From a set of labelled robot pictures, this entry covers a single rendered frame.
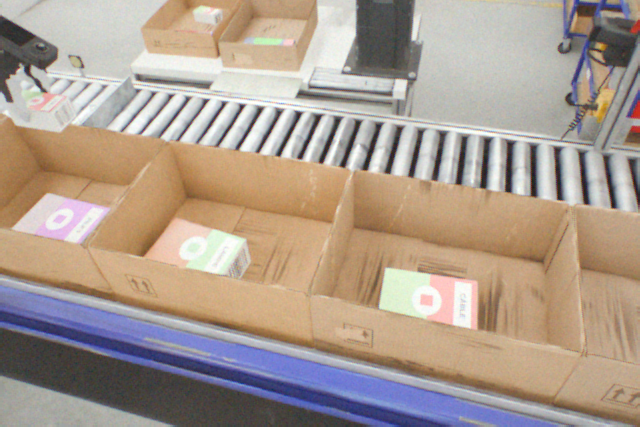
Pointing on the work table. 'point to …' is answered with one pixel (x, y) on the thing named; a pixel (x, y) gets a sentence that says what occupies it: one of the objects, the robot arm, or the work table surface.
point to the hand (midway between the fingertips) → (39, 106)
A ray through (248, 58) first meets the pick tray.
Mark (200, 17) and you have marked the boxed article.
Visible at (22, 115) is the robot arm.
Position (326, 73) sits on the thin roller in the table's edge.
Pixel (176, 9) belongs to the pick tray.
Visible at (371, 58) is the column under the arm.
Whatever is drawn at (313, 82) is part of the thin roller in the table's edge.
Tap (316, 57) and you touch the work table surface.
